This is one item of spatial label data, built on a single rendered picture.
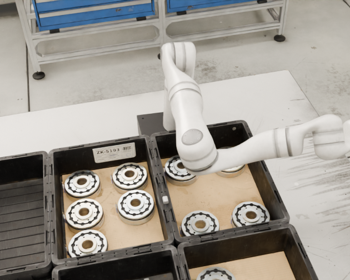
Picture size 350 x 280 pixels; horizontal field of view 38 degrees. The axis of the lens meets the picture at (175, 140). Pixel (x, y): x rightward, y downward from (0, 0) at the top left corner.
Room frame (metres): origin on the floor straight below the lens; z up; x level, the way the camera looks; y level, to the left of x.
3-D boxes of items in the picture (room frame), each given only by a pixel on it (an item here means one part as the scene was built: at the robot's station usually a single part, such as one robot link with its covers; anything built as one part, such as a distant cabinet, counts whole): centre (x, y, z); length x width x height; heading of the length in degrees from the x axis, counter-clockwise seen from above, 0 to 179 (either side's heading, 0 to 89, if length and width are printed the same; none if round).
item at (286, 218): (0.94, -0.11, 0.92); 0.40 x 0.30 x 0.02; 10
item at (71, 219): (0.87, 0.26, 0.86); 0.10 x 0.10 x 0.01
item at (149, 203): (0.90, 0.12, 0.86); 0.10 x 0.10 x 0.01
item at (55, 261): (0.89, 0.19, 0.92); 0.40 x 0.30 x 0.02; 10
